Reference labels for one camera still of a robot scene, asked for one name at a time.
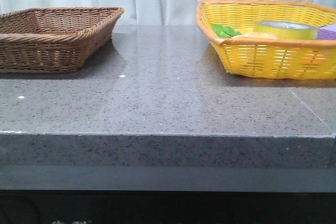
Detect brown wicker basket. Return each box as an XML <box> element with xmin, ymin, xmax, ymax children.
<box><xmin>1</xmin><ymin>6</ymin><xmax>124</xmax><ymax>73</ymax></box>

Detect yellow wicker basket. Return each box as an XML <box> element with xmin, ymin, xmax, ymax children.
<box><xmin>196</xmin><ymin>0</ymin><xmax>335</xmax><ymax>80</ymax></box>

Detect yellow tape roll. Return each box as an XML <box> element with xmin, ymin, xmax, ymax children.
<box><xmin>253</xmin><ymin>20</ymin><xmax>318</xmax><ymax>40</ymax></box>

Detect purple sponge block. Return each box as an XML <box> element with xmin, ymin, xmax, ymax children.
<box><xmin>317</xmin><ymin>24</ymin><xmax>336</xmax><ymax>40</ymax></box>

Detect beige bread roll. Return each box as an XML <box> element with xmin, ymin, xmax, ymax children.
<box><xmin>233</xmin><ymin>31</ymin><xmax>278</xmax><ymax>39</ymax></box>

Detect green leaf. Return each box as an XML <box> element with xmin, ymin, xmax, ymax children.
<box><xmin>211</xmin><ymin>24</ymin><xmax>241</xmax><ymax>38</ymax></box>

